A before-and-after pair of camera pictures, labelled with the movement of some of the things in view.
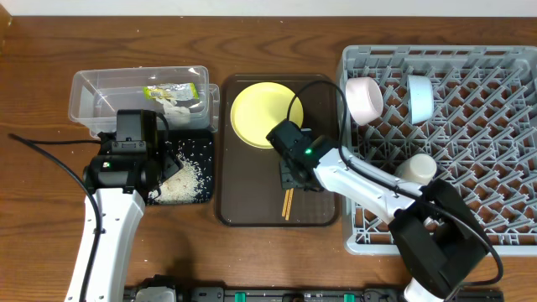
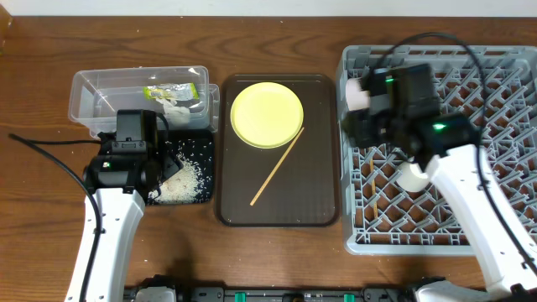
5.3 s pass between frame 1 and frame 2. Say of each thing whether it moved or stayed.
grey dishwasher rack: stayed
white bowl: stayed
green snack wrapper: stayed
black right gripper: moved
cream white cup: stayed
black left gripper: stayed
